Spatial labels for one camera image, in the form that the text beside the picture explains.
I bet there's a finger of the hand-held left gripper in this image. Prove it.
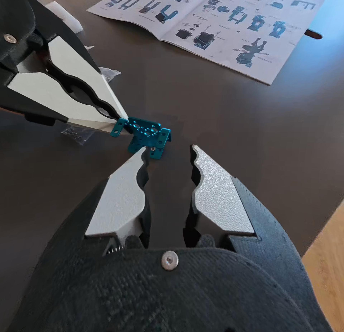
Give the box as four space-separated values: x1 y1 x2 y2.
7 55 128 136
46 35 129 120

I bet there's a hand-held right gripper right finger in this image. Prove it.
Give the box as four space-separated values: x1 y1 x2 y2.
183 144 256 248

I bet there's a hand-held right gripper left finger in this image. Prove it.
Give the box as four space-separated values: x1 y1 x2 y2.
85 146 152 249

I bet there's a blue metal bracket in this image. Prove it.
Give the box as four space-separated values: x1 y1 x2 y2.
110 117 172 160

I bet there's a clear plastic bag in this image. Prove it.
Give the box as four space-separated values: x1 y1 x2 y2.
98 66 122 83

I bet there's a white foam piece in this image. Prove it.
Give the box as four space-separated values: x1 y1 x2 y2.
45 1 84 33

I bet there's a small clear bag of hardware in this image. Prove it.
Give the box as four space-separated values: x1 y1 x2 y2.
61 126 94 145

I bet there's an illustrated instruction booklet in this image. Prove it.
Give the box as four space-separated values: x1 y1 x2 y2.
87 0 326 86

